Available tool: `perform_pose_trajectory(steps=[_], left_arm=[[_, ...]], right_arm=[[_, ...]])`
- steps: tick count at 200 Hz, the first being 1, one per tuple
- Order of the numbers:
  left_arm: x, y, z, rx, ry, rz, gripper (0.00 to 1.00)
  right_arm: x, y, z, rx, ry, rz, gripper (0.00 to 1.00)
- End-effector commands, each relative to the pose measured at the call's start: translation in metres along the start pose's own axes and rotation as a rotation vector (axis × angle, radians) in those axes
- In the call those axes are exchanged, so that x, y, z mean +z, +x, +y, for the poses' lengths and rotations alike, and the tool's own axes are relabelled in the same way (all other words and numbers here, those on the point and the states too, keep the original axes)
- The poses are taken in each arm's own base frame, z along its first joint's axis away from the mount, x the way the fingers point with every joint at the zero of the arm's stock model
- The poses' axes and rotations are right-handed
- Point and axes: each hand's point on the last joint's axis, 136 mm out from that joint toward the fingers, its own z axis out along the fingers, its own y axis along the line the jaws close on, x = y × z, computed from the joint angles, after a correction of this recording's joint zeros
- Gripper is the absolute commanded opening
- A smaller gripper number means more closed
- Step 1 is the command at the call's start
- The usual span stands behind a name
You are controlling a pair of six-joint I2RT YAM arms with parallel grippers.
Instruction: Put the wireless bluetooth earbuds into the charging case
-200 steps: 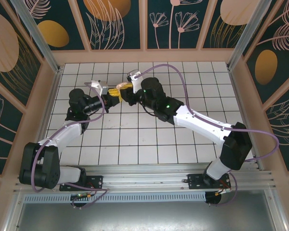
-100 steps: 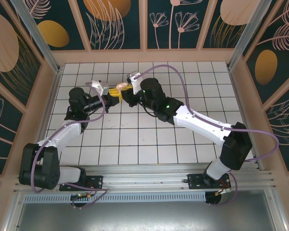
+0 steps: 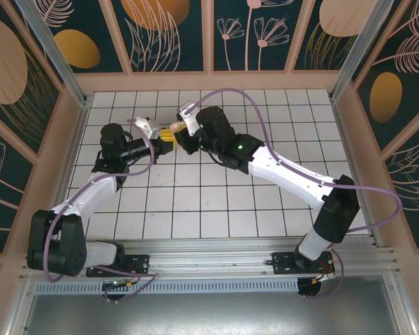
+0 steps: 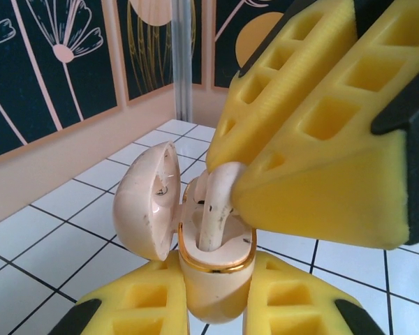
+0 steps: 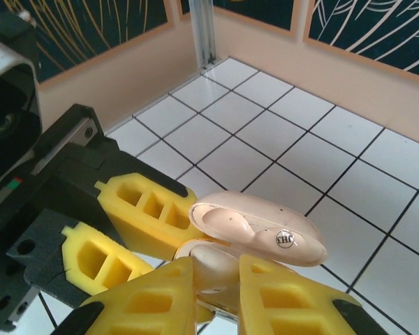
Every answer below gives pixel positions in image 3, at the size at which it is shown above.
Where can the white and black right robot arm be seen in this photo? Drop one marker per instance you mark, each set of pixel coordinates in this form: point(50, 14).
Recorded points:
point(290, 171)

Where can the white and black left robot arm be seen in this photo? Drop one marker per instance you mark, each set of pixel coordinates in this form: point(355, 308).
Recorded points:
point(87, 199)

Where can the pink earbud charging case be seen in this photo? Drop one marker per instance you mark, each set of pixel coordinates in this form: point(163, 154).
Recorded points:
point(177, 126)

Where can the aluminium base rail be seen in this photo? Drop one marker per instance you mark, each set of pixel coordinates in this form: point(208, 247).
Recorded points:
point(213, 258)

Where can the aluminium frame post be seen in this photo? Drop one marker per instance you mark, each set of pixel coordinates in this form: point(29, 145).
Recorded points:
point(361, 52)
point(53, 52)

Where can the grey metal sheet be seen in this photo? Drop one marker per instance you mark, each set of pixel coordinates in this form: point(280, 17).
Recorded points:
point(213, 314)

